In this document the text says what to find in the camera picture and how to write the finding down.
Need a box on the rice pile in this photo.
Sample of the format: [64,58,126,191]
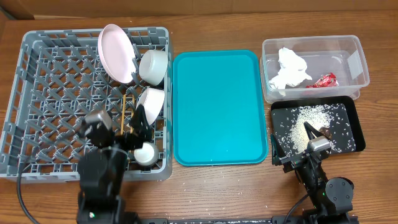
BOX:
[275,104,357,156]

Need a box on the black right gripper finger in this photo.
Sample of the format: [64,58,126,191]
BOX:
[271,134,285,165]
[303,121,322,140]

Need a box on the grey bowl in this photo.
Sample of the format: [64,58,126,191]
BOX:
[139,50,168,86]

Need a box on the large white plate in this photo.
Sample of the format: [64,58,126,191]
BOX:
[98,24,136,84]

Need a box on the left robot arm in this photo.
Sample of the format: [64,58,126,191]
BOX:
[76,105,149,224]

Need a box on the grey dishwasher rack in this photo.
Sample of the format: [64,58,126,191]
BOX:
[0,26,174,184]

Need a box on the wooden chopstick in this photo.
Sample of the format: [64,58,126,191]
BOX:
[129,95,136,134]
[120,94,126,135]

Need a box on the clear plastic bin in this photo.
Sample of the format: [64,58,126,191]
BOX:
[261,35,370,103]

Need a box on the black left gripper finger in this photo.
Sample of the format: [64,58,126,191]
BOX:
[77,123,92,138]
[129,105,152,136]

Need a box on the pink bowl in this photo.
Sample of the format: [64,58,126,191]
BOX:
[137,88,165,124]

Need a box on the brown food scrap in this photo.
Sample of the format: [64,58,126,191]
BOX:
[319,127,332,140]

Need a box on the white cup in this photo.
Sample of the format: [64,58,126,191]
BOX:
[134,142,159,167]

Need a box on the black tray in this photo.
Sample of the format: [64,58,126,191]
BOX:
[271,96,366,156]

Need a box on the white napkin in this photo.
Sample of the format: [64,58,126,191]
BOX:
[264,47,313,98]

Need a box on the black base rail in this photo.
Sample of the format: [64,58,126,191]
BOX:
[140,216,360,224]

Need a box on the teal plastic tray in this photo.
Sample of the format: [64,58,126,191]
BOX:
[172,50,269,166]

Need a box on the red snack wrapper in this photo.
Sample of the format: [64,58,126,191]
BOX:
[306,73,339,88]

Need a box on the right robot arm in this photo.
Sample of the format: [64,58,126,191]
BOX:
[271,122,359,224]

